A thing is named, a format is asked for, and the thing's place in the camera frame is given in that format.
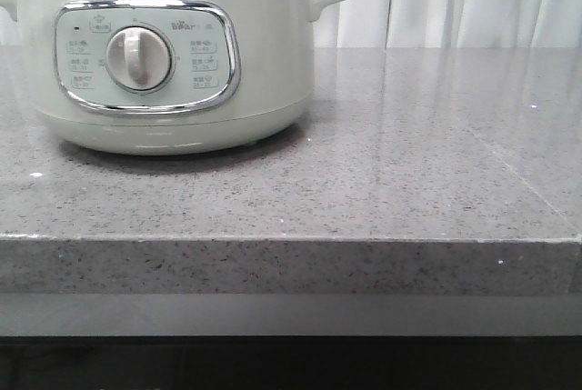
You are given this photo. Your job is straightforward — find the pale green electric cooking pot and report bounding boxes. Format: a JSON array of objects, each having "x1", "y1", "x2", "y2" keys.
[{"x1": 1, "y1": 0, "x2": 346, "y2": 155}]

